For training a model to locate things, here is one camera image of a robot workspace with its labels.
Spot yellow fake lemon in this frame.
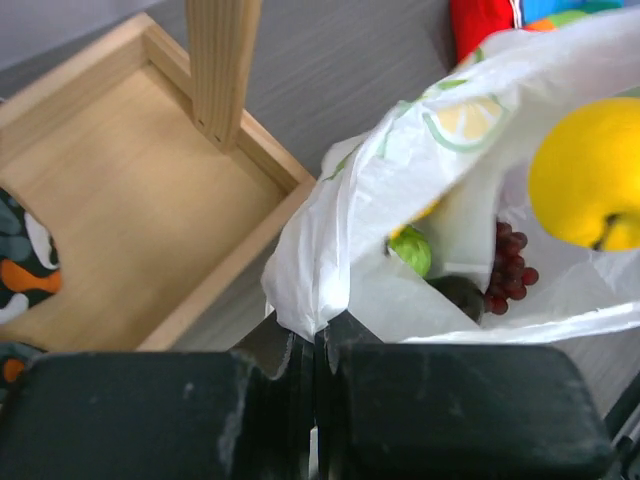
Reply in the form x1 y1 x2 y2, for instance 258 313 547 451
528 97 639 252

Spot dark brown fake fruit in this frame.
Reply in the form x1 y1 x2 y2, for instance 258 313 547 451
427 275 485 324

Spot white plastic bag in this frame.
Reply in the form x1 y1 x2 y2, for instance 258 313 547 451
262 8 639 344

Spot orange grey camouflage cloth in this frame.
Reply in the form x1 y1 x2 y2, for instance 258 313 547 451
0 186 63 401

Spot red white cloth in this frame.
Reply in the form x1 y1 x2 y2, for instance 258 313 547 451
449 0 522 62

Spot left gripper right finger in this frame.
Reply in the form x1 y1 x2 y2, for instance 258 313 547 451
314 313 614 479

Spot wooden clothes rack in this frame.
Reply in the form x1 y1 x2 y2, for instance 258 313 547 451
1 1 314 351

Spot dark red fake grapes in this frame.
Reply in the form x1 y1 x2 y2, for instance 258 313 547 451
484 221 539 315

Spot rainbow striped cloth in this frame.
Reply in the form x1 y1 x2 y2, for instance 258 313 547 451
510 0 624 32

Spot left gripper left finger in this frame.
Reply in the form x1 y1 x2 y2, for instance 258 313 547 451
1 319 313 479

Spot light green fake apple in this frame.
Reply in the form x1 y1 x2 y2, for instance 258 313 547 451
388 225 432 277

